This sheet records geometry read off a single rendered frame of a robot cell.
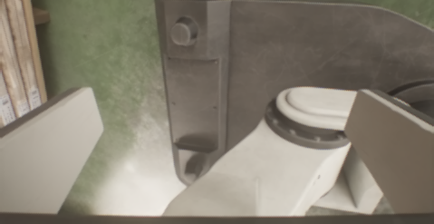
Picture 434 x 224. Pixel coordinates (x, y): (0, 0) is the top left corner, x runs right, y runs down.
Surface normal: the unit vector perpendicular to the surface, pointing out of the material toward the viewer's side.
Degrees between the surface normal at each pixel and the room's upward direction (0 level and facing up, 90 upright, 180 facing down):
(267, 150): 90
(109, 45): 0
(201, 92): 0
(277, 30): 0
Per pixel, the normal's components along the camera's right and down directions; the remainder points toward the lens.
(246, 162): 0.01, -0.87
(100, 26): -0.19, 0.49
